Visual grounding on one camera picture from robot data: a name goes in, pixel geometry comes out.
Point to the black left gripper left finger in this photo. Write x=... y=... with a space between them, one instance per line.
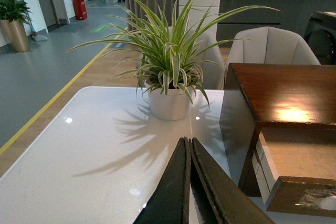
x=170 y=201

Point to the broom with teal handle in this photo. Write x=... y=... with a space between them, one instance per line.
x=35 y=35

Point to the beige armchair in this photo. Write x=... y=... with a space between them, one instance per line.
x=210 y=58
x=269 y=45

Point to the spider plant in white pot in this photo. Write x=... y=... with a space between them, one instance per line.
x=174 y=106

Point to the grey reception counter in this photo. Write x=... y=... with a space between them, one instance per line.
x=290 y=15

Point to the beige armchair left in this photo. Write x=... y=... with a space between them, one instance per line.
x=210 y=58

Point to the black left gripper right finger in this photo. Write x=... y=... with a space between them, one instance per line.
x=228 y=203

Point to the red trash bin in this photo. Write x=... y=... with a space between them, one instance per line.
x=80 y=9

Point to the dark wooden drawer cabinet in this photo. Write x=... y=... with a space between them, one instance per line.
x=260 y=95

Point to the beige armchair right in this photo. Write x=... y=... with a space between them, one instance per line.
x=269 y=45

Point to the green plant in gold planter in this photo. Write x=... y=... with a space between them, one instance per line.
x=13 y=17

